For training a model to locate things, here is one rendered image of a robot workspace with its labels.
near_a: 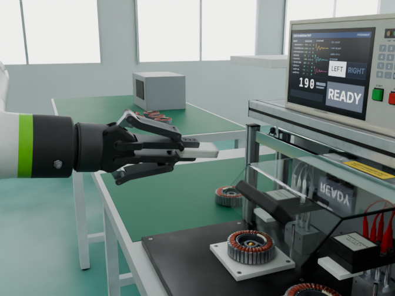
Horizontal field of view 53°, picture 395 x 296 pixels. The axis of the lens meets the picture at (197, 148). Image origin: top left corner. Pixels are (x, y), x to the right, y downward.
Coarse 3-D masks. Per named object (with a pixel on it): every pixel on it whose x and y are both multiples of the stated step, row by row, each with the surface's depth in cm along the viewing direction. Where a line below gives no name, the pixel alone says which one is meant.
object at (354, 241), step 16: (336, 240) 73; (352, 240) 73; (368, 240) 73; (336, 256) 73; (352, 256) 69; (368, 256) 70; (384, 256) 72; (336, 272) 70; (352, 272) 70; (368, 272) 79
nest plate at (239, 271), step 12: (216, 252) 96; (276, 252) 96; (228, 264) 91; (240, 264) 91; (252, 264) 91; (264, 264) 91; (276, 264) 91; (288, 264) 91; (240, 276) 87; (252, 276) 88
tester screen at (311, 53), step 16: (336, 32) 80; (352, 32) 76; (368, 32) 72; (304, 48) 89; (320, 48) 84; (336, 48) 80; (352, 48) 76; (368, 48) 72; (304, 64) 90; (320, 64) 85; (320, 80) 85; (336, 80) 81; (352, 80) 77; (352, 112) 78
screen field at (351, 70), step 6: (330, 60) 82; (330, 66) 82; (336, 66) 80; (342, 66) 79; (348, 66) 77; (354, 66) 76; (360, 66) 74; (366, 66) 73; (330, 72) 82; (336, 72) 81; (342, 72) 79; (348, 72) 78; (354, 72) 76; (360, 72) 75; (354, 78) 76; (360, 78) 75
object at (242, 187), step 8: (240, 184) 62; (248, 184) 61; (240, 192) 61; (248, 192) 60; (256, 192) 58; (256, 200) 57; (264, 200) 56; (272, 200) 55; (264, 208) 55; (272, 208) 54; (280, 208) 54; (272, 216) 54; (280, 216) 54; (288, 216) 54
